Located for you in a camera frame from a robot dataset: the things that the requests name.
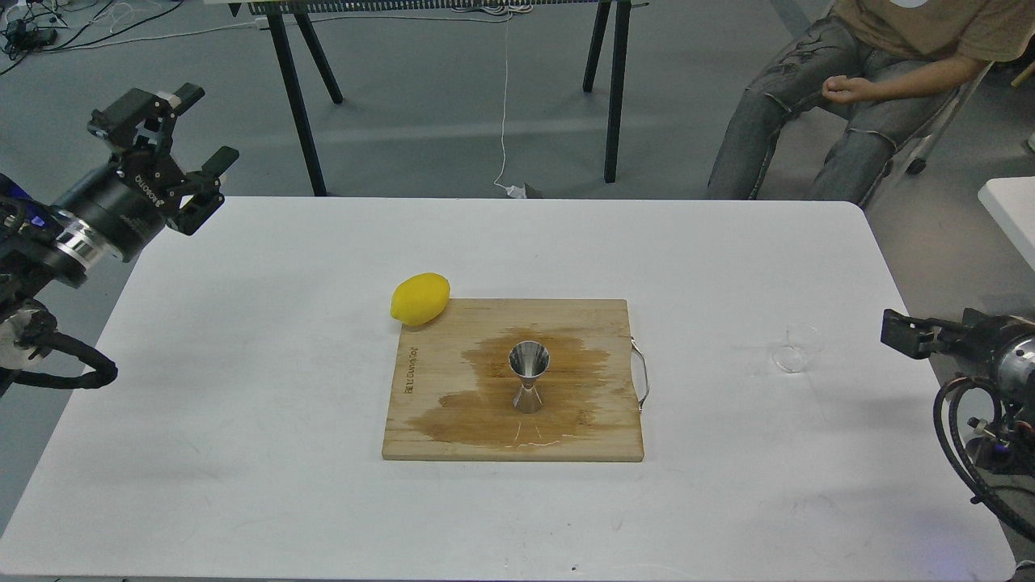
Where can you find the wooden cutting board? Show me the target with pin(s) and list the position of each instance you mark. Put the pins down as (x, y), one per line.
(452, 389)

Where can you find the white side table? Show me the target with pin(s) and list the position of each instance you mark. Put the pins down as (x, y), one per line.
(1010, 201)

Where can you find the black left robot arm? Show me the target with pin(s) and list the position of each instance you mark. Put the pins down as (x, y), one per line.
(41, 244)

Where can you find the steel double jigger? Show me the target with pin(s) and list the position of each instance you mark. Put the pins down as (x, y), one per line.
(529, 360)

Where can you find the small clear glass cup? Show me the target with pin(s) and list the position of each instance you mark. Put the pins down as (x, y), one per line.
(798, 348)

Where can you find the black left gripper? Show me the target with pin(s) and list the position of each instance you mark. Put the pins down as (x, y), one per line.
(130, 200)

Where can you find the white office chair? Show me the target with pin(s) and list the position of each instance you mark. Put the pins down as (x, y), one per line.
(914, 156)

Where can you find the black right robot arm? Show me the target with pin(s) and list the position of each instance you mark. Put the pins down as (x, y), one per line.
(1002, 445)

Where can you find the yellow lemon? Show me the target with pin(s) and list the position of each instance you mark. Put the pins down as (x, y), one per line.
(420, 299)

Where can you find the seated person in brown shirt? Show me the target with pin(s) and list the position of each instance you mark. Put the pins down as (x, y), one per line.
(893, 64)

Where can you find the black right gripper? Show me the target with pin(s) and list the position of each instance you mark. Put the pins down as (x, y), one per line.
(982, 344)

